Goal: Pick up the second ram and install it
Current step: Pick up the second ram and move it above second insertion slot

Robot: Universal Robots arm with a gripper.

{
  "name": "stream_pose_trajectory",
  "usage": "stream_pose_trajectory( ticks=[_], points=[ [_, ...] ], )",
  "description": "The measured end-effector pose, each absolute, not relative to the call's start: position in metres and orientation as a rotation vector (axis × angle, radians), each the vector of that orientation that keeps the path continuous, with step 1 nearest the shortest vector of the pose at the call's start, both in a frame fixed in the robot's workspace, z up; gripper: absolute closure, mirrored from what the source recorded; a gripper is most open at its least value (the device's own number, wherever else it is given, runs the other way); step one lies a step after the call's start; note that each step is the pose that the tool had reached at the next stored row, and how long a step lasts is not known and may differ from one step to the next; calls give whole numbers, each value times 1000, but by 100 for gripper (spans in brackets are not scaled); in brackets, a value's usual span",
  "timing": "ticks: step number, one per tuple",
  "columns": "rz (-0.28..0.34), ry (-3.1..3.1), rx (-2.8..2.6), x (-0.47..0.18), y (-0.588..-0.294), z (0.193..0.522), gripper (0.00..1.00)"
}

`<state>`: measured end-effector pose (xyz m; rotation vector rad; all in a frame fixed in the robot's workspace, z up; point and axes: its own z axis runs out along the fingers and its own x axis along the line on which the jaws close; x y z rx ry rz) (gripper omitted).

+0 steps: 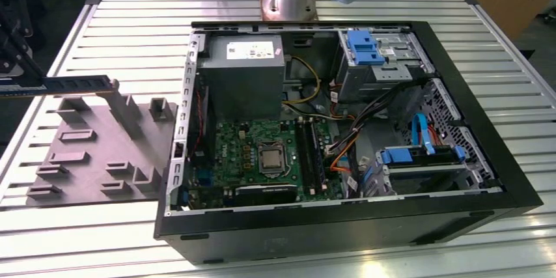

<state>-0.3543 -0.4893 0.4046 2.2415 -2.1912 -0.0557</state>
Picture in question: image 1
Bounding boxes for yellow wire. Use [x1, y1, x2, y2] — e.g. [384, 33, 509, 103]
[280, 56, 323, 110]

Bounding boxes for red black twisted wire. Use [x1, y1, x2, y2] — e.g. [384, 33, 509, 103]
[193, 90, 205, 152]

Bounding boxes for black cable bundle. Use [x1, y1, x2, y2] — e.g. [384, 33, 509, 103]
[325, 82, 429, 158]

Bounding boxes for black graphics card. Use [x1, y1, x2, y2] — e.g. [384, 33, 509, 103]
[223, 184, 299, 207]

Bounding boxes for orange wires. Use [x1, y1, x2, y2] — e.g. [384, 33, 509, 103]
[328, 134, 361, 174]

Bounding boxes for black open PC case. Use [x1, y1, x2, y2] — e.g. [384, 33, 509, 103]
[152, 20, 549, 264]

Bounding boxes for silver CPU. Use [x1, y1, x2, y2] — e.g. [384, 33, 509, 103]
[259, 148, 285, 171]

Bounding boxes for grey parts rack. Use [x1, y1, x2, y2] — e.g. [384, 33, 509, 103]
[25, 79, 179, 208]

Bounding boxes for blue disk carrier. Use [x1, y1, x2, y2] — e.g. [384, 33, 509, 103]
[375, 144, 469, 174]

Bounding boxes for blue flat data cable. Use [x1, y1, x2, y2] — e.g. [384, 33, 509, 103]
[411, 113, 437, 156]

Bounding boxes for black RAM slot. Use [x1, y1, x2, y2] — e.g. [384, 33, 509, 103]
[295, 118, 317, 195]

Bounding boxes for metal drive cage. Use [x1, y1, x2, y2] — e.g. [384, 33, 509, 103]
[337, 29, 435, 103]

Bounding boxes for grey power supply unit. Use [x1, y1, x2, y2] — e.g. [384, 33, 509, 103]
[197, 35, 288, 119]

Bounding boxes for green motherboard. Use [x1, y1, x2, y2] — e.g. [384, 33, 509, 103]
[185, 118, 344, 209]

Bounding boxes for blue plastic drive latch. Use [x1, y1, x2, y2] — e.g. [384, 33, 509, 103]
[347, 30, 385, 66]

